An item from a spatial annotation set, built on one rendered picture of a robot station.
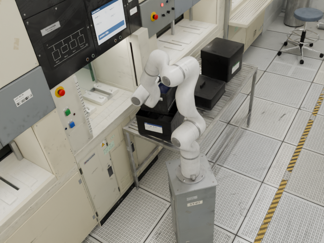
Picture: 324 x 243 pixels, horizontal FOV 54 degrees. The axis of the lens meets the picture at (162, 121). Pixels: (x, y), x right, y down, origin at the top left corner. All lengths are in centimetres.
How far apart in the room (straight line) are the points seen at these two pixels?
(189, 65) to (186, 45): 165
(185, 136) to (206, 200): 57
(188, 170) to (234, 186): 107
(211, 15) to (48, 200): 251
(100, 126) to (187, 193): 81
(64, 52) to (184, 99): 72
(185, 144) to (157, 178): 135
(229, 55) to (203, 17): 103
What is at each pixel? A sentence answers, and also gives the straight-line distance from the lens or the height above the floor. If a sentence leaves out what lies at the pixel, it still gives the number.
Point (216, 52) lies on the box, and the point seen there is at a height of 101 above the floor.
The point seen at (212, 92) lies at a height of 86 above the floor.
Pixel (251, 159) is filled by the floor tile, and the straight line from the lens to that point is 324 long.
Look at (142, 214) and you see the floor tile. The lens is 284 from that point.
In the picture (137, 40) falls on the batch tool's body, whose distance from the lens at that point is 230.
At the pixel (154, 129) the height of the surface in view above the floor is 83.
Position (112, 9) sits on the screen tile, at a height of 163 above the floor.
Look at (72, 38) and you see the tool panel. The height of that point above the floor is 160.
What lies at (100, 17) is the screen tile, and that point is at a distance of 204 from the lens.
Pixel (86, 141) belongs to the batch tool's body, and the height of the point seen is 89.
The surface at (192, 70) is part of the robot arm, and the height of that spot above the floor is 152.
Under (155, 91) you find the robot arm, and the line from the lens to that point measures 187.
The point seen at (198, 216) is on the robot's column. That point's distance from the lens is 228.
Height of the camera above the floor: 236
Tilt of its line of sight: 41 degrees down
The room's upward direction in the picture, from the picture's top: 6 degrees counter-clockwise
